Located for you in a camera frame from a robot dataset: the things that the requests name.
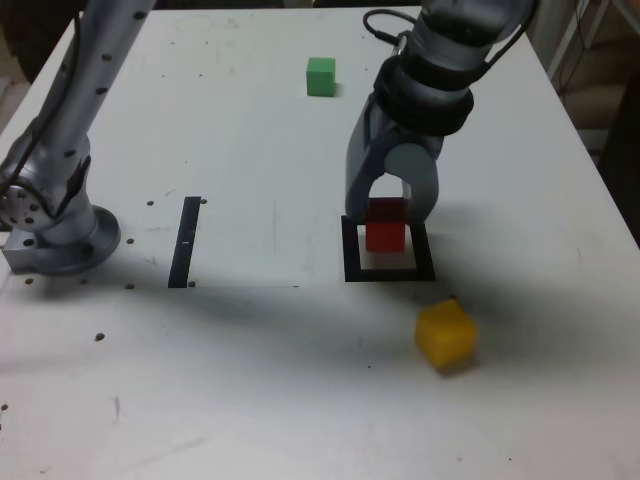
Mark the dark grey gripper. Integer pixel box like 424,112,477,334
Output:
344,97,444,232

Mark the red cube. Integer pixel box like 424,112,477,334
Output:
365,197,407,254

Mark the green cube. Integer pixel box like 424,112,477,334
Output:
305,56,337,97

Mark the yellow cube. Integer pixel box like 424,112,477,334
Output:
414,298,478,371

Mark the black tape square outline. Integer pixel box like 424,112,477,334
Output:
340,213,437,283

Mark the black tape strip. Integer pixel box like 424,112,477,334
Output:
167,196,202,290

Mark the dark furniture piece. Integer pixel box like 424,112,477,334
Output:
597,82,640,216

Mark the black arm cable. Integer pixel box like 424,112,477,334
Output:
361,8,424,51

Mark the white metal frame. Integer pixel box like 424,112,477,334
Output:
547,0,615,81

